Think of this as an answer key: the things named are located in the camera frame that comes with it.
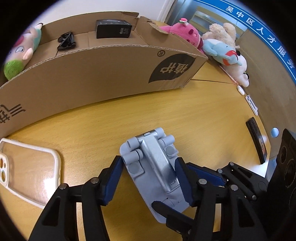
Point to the pink bear plush toy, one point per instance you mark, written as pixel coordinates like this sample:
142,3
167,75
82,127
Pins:
185,32

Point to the blue plush toy red band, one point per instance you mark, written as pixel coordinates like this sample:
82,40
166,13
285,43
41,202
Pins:
219,51

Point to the brown cardboard box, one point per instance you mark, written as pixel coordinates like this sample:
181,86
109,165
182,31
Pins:
92,76

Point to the clear phone case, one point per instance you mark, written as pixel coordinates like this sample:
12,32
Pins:
27,171

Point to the pink transparent pen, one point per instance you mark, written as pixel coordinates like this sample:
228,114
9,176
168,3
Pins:
232,78

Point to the grey folding phone stand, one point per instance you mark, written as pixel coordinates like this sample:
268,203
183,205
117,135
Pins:
152,162
252,105

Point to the black sunglasses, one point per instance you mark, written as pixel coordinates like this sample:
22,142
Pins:
67,42

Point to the grey glass door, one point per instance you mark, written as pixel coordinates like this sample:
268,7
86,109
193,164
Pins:
203,16

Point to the white earbud case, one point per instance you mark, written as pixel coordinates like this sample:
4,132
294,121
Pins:
240,90

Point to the wooden desk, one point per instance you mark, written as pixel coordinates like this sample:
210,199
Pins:
208,111

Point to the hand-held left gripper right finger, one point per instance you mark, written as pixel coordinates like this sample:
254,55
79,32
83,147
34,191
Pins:
183,185

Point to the white plush toy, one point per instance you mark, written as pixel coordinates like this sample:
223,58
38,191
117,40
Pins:
241,69

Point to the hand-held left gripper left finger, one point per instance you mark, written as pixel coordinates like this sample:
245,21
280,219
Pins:
113,183

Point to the green and pink plush toy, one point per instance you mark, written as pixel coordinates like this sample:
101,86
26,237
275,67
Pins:
20,53

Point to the light blue round knob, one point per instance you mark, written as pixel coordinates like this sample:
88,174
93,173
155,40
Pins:
275,132

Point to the beige plush toy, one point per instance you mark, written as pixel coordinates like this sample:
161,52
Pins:
219,31

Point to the small black box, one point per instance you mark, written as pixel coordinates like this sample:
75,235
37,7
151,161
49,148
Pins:
111,31

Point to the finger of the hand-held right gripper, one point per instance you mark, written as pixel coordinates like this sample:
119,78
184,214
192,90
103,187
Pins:
166,210
208,173

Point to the blue wall banner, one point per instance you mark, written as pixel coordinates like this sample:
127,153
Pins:
266,39

